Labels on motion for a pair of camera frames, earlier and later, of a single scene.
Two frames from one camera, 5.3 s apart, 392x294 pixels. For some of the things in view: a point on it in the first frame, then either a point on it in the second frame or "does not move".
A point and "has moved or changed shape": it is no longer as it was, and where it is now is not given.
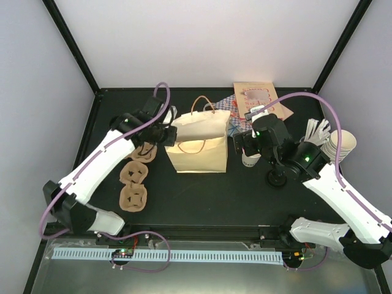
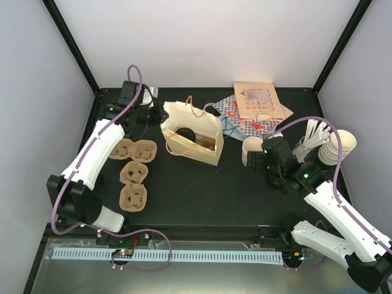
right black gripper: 244,136 -> 259,166
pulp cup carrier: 133,195 does not move
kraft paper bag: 201,139 has moved or changed shape
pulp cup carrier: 145,153 does not move
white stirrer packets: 317,133 does not move
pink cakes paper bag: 248,95 does not move
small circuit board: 123,253 does not move
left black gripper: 170,140 -> 159,117
